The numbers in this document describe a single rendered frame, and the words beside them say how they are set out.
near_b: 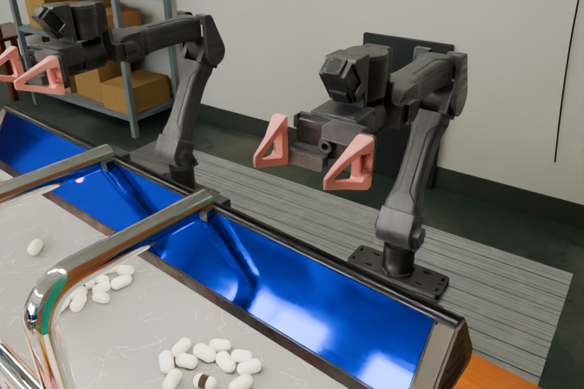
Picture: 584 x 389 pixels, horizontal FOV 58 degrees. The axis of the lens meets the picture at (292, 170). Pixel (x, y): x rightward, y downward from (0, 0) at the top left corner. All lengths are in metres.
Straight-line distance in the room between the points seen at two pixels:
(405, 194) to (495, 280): 0.27
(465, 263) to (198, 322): 0.58
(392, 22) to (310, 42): 0.49
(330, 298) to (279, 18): 2.68
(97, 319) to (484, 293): 0.71
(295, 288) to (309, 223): 0.83
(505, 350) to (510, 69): 1.72
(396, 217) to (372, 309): 0.63
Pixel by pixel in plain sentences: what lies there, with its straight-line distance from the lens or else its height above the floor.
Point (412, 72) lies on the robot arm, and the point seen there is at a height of 1.10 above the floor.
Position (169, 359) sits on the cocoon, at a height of 0.76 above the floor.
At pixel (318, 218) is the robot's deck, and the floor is 0.67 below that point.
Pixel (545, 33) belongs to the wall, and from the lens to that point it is 2.48.
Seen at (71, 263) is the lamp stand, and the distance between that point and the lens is 0.41.
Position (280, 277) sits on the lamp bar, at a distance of 0.41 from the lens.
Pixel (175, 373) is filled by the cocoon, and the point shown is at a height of 0.76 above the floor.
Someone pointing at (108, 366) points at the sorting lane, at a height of 0.74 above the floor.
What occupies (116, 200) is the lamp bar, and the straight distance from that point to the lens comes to 0.55.
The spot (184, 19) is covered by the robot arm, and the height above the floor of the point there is 1.10.
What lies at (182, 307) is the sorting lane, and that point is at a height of 0.74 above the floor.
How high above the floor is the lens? 1.35
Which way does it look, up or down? 28 degrees down
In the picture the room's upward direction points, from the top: straight up
